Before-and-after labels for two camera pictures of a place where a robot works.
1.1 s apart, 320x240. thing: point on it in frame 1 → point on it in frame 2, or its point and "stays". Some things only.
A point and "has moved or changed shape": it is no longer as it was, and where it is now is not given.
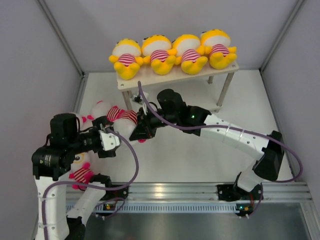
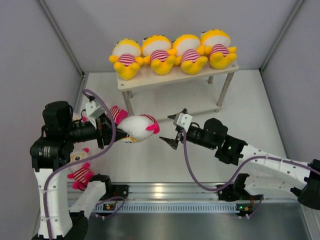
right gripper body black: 151,121 → 196,136
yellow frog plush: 189,54 stays
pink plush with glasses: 81,170 stays
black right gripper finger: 140,132 → 173,143
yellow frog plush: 215,42 stays
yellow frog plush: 126,56 stays
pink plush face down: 124,122 has moved or changed shape
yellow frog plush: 157,50 stays
